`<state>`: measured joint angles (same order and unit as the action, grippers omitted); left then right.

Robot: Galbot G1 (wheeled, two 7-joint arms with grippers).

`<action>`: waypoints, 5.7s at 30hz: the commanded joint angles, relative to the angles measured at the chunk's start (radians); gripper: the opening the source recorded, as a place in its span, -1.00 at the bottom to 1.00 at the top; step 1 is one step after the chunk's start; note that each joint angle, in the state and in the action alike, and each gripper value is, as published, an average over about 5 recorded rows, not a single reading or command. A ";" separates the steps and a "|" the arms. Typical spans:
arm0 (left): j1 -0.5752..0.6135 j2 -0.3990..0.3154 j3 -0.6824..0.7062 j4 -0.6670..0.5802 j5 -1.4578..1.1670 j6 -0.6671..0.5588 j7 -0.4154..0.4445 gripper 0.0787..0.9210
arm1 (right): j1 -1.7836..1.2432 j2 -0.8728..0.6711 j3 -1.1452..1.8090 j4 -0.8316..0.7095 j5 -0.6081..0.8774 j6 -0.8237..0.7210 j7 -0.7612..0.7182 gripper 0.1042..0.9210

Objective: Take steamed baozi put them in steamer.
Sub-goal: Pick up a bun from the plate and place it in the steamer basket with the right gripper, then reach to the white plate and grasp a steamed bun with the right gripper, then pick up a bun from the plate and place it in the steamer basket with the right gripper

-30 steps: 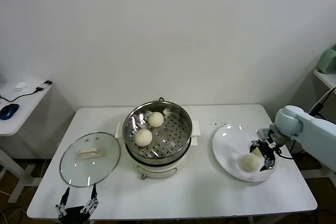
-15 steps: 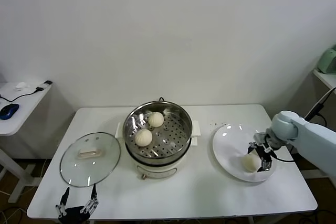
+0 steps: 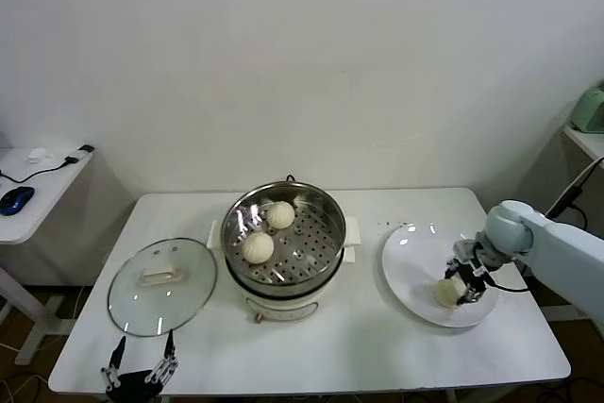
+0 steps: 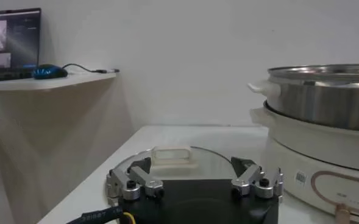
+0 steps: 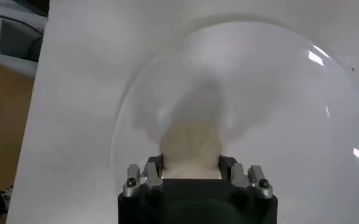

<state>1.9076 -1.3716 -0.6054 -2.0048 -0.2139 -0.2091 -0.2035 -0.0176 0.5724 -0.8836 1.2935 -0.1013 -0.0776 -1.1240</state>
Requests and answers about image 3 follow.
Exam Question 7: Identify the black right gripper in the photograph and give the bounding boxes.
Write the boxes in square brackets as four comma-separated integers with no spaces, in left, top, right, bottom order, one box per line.
[443,256,488,306]

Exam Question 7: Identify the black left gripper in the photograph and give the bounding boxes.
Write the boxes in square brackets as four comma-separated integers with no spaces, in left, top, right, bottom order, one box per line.
[100,329,180,403]

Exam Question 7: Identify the white steamed baozi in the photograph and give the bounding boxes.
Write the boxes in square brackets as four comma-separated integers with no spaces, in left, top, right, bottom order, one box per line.
[432,278,461,311]
[267,200,297,229]
[242,231,276,265]

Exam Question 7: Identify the round glass pot lid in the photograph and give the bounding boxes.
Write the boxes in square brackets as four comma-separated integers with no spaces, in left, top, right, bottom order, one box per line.
[107,237,218,338]

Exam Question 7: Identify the perforated steel steamer basket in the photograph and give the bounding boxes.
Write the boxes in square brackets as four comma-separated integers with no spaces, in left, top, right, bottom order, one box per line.
[219,181,346,284]

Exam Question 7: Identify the large white round plate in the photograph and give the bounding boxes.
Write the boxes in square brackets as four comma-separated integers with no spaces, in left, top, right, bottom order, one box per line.
[380,222,500,328]

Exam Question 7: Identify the cream electric cooker base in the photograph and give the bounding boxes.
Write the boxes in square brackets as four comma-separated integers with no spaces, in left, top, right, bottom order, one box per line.
[206,213,363,325]

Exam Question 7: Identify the white side table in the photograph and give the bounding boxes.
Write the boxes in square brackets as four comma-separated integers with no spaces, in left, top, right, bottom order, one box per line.
[0,146,94,366]

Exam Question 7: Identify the blue computer mouse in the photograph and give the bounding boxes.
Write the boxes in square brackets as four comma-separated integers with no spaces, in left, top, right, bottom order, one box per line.
[0,185,36,216]

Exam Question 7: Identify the mint green appliance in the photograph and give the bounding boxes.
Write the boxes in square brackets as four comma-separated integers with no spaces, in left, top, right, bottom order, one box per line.
[565,80,604,134]

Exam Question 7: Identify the small crumpled white object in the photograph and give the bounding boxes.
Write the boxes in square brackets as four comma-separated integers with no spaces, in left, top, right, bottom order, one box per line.
[25,147,56,166]

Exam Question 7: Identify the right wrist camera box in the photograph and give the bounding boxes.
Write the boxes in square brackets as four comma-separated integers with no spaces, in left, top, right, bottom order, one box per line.
[452,240,480,260]

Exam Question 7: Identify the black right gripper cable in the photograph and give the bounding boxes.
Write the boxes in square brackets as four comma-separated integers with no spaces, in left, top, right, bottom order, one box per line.
[474,265,530,294]

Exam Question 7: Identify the black hanging power cable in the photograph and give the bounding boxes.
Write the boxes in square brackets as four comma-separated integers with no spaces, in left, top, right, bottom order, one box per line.
[546,185,589,234]

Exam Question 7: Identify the white hanging cable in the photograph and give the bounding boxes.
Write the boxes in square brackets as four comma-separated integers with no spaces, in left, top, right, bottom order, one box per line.
[542,155,604,218]

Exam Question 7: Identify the black cable with adapter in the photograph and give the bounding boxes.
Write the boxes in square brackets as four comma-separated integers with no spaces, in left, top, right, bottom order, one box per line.
[0,143,94,186]

